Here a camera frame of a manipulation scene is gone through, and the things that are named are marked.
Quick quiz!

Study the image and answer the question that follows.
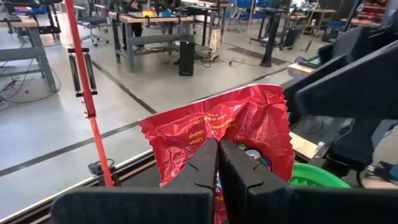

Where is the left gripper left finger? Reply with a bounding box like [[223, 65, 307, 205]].
[[51, 138, 219, 224]]

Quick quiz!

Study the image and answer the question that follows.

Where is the black cable clamp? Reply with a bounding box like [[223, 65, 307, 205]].
[[88, 158, 121, 187]]

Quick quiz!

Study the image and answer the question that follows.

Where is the red camera stand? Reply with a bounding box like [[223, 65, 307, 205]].
[[63, 0, 115, 188]]

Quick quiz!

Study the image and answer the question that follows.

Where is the person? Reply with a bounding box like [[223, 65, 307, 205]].
[[120, 0, 144, 51]]

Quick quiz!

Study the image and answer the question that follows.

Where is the red Skittles candy bag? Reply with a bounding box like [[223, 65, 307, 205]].
[[139, 83, 295, 224]]

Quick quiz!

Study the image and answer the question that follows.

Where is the black computer tower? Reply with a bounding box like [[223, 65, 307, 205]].
[[178, 40, 196, 77]]

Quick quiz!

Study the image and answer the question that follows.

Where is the brown cardboard box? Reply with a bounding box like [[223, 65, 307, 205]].
[[208, 28, 223, 60]]

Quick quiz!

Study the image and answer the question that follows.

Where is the grey metal workbench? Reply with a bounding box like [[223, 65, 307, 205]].
[[0, 15, 60, 93]]

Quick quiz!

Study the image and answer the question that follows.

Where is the green plastic bucket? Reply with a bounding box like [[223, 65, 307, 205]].
[[287, 162, 352, 189]]

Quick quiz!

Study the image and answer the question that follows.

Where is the black standing desk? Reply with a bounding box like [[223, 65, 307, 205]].
[[249, 6, 309, 68]]

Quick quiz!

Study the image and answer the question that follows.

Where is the red storage shelf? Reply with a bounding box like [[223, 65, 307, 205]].
[[356, 0, 391, 26]]

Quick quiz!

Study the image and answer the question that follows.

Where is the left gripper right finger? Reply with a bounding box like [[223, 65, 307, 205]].
[[219, 139, 398, 224]]

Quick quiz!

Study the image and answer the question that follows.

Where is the black office chair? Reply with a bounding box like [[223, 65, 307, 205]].
[[73, 0, 110, 47]]

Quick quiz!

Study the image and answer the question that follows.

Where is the wooden top workbench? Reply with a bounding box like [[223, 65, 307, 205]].
[[108, 11, 196, 73]]

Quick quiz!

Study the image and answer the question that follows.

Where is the black table frame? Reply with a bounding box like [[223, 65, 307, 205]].
[[0, 149, 158, 224]]

